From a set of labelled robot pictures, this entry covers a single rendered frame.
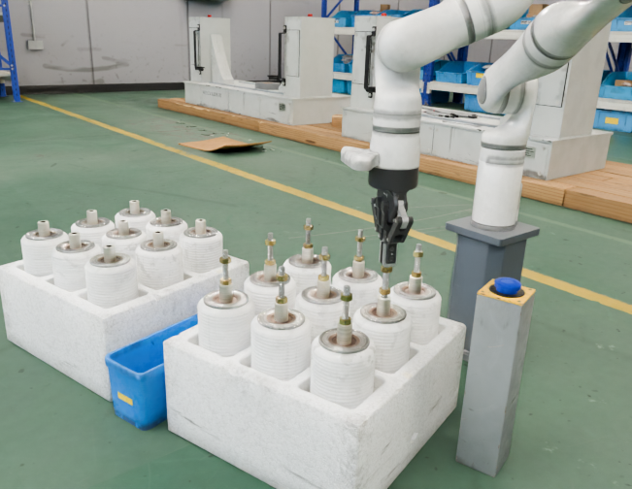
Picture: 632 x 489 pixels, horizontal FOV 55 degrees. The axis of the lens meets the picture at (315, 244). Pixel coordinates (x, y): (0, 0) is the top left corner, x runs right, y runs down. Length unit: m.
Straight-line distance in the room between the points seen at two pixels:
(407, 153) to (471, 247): 0.49
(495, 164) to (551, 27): 0.34
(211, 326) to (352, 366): 0.26
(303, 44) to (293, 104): 0.40
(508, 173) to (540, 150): 1.69
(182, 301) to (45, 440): 0.36
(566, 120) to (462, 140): 0.52
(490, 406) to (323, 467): 0.29
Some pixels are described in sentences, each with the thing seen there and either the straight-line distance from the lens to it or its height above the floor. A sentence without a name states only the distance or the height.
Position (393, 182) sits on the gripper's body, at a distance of 0.89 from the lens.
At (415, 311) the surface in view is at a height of 0.23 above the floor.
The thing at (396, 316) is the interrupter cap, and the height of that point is 0.25.
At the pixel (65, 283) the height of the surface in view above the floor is 0.19.
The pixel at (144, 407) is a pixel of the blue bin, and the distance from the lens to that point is 1.14.
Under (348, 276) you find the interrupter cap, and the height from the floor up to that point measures 0.25.
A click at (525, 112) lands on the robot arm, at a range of 1.30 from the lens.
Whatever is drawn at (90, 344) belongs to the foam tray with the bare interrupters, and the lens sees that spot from 1.24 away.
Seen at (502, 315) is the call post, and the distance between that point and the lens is 0.96.
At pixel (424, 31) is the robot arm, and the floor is 0.69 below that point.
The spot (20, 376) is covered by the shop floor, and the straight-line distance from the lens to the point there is 1.40.
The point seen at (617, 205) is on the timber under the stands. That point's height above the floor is 0.06.
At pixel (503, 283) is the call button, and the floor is 0.33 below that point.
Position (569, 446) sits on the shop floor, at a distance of 1.22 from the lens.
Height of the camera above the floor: 0.68
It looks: 19 degrees down
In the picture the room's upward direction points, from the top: 2 degrees clockwise
